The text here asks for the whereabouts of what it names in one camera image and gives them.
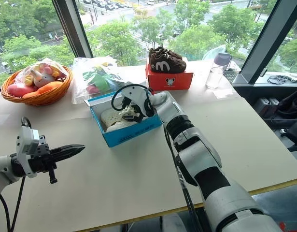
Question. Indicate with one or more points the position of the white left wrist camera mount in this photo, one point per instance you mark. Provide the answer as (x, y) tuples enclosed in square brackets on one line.
[(25, 142)]

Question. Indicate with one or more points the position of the clear bottle with purple lid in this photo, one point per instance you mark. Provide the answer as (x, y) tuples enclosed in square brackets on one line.
[(214, 77)]

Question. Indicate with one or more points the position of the blue cardboard shoebox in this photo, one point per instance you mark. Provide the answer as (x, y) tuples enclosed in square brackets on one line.
[(133, 133)]

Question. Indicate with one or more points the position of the brown shoe with white m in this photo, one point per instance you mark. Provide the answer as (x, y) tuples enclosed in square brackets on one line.
[(167, 64)]

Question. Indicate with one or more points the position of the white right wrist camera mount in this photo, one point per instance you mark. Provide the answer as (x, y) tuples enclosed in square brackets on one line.
[(136, 93)]

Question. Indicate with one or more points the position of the small white device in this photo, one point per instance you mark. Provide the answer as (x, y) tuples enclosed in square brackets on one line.
[(295, 78)]

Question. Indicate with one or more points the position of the orange plush toy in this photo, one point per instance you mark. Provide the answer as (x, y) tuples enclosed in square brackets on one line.
[(50, 86)]

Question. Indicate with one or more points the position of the dark window frame post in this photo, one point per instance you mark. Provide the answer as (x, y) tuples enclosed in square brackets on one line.
[(73, 26), (266, 41)]

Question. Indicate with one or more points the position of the black bag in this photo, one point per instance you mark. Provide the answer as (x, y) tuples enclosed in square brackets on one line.
[(292, 106)]

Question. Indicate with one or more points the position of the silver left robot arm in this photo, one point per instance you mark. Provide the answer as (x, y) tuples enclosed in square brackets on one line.
[(3, 166)]

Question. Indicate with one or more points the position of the clear plastic bag of toys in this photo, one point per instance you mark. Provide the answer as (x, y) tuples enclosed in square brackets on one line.
[(78, 89)]

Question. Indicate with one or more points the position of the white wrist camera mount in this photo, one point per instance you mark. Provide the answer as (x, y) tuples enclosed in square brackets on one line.
[(136, 93), (25, 142)]

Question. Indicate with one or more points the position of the grey plastic box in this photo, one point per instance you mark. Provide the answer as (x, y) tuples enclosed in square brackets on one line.
[(265, 106)]

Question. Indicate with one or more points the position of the white unicorn plush toy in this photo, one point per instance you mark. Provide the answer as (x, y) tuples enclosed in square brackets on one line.
[(43, 79)]

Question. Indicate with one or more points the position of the brown suede child shoe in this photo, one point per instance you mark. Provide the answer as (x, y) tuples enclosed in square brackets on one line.
[(173, 55)]

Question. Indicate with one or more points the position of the green toy in bag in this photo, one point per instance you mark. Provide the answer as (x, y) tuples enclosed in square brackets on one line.
[(97, 79)]

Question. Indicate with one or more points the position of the orange woven basket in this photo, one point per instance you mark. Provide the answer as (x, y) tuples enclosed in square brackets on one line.
[(46, 97)]

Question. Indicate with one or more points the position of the red cardboard shoebox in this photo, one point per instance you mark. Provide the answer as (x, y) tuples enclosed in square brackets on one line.
[(171, 81)]

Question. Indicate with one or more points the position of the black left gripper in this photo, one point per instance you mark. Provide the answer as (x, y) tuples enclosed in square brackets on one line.
[(40, 159)]

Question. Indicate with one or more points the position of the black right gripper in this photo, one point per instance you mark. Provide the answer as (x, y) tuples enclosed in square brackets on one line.
[(136, 110)]

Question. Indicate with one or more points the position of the pink plush toy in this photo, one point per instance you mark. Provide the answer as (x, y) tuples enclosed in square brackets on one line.
[(16, 90)]

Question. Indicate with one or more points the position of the grey perforated metal tray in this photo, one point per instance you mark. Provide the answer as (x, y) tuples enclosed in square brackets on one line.
[(231, 75)]

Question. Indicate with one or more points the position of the white perforated child shoe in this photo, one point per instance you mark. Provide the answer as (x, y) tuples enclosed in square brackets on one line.
[(112, 118), (129, 125)]

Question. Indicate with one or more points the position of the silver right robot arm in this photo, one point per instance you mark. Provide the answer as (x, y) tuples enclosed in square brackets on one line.
[(199, 149)]

